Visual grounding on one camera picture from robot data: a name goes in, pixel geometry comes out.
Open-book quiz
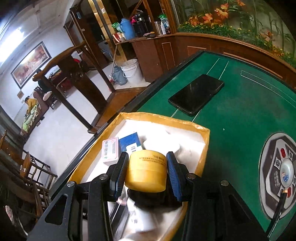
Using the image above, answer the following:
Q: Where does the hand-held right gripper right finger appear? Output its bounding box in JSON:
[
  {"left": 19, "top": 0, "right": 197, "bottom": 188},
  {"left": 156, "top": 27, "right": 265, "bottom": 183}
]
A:
[{"left": 166, "top": 152, "right": 270, "bottom": 241}]

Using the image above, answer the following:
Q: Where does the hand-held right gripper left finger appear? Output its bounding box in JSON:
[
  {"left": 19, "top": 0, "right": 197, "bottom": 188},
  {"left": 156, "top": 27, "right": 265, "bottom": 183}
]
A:
[{"left": 27, "top": 152, "right": 129, "bottom": 241}]

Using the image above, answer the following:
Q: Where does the yellow round jar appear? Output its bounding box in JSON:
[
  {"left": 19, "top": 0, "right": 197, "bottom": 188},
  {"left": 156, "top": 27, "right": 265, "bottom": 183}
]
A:
[{"left": 125, "top": 150, "right": 168, "bottom": 193}]

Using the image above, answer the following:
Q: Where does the yellow foam-lined box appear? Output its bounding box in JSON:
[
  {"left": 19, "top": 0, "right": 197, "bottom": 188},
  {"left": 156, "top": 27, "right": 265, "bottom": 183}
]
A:
[{"left": 68, "top": 112, "right": 211, "bottom": 241}]

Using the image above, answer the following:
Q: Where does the pink and white box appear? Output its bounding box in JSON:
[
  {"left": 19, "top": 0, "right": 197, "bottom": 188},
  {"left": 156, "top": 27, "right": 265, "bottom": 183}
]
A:
[{"left": 102, "top": 137, "right": 121, "bottom": 165}]

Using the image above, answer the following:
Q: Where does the black round jar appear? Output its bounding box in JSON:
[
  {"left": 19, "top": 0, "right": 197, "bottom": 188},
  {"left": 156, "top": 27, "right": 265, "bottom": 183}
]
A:
[{"left": 128, "top": 188, "right": 183, "bottom": 209}]

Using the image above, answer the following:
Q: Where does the white round container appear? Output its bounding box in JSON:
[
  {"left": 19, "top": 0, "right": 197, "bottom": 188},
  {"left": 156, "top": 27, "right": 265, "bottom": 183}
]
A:
[{"left": 142, "top": 131, "right": 180, "bottom": 158}]

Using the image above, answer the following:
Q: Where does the blue box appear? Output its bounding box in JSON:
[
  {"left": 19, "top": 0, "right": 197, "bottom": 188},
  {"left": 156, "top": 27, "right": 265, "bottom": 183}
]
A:
[{"left": 118, "top": 132, "right": 142, "bottom": 153}]

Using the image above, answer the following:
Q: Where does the white flat box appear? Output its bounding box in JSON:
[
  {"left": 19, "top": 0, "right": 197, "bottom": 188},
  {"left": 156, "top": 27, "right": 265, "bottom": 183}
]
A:
[{"left": 126, "top": 203, "right": 162, "bottom": 234}]

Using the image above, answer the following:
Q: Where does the wooden armchair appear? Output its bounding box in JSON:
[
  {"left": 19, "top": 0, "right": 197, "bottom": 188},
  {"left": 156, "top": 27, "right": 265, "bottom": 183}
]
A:
[{"left": 20, "top": 152, "right": 58, "bottom": 209}]

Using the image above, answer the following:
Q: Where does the black smartphone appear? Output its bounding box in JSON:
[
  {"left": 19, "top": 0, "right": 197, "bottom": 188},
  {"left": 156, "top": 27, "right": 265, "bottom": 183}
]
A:
[{"left": 168, "top": 74, "right": 225, "bottom": 117}]

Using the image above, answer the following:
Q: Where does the mahjong table control panel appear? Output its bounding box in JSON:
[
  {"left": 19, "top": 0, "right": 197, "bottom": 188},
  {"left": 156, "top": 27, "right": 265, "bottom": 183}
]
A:
[{"left": 258, "top": 132, "right": 296, "bottom": 220}]

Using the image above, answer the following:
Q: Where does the grey-blue kettle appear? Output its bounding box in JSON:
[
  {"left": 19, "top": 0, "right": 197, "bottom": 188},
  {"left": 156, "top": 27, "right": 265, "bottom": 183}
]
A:
[{"left": 110, "top": 65, "right": 128, "bottom": 86}]

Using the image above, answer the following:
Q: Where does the white plastic bucket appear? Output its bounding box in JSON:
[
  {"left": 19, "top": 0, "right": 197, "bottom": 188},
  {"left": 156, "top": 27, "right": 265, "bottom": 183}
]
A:
[{"left": 120, "top": 59, "right": 144, "bottom": 84}]

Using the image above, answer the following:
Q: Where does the floral tablecloth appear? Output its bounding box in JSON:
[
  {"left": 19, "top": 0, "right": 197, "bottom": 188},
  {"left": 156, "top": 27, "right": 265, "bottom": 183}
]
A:
[{"left": 22, "top": 105, "right": 38, "bottom": 132}]

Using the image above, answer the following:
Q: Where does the black pen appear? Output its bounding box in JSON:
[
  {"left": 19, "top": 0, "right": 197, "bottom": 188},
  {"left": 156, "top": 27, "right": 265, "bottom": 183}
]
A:
[{"left": 267, "top": 188, "right": 289, "bottom": 239}]

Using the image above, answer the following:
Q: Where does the wooden cabinet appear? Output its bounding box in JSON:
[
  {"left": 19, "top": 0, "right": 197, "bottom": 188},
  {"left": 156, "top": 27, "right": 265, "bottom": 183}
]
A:
[{"left": 113, "top": 32, "right": 296, "bottom": 84}]

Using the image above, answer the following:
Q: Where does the blue thermos jug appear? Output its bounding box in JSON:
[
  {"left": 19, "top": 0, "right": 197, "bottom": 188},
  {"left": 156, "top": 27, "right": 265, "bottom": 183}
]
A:
[{"left": 119, "top": 18, "right": 136, "bottom": 40}]

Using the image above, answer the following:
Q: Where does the black thermos pot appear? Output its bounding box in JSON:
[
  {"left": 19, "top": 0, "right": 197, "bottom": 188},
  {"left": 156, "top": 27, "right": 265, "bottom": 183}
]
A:
[{"left": 132, "top": 11, "right": 152, "bottom": 37}]

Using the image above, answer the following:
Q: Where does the artificial flower display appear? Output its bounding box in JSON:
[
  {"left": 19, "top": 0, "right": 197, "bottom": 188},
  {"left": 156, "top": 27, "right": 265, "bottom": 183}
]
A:
[{"left": 172, "top": 0, "right": 296, "bottom": 67}]

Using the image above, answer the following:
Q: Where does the framed wall painting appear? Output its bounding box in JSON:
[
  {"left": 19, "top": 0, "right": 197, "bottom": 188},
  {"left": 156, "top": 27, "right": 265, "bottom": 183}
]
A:
[{"left": 10, "top": 41, "right": 52, "bottom": 90}]

